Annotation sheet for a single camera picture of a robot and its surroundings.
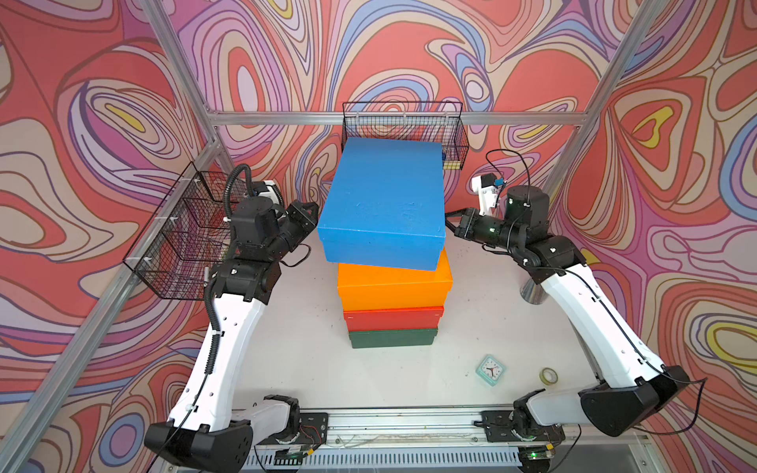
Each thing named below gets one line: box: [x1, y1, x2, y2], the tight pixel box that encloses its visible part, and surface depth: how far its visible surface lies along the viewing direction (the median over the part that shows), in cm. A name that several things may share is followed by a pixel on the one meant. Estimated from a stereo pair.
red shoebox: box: [343, 306, 445, 333], surface depth 72 cm
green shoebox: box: [347, 328, 439, 349], surface depth 80 cm
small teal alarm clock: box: [475, 353, 506, 387], surface depth 82 cm
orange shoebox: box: [337, 247, 454, 312], surface depth 65 cm
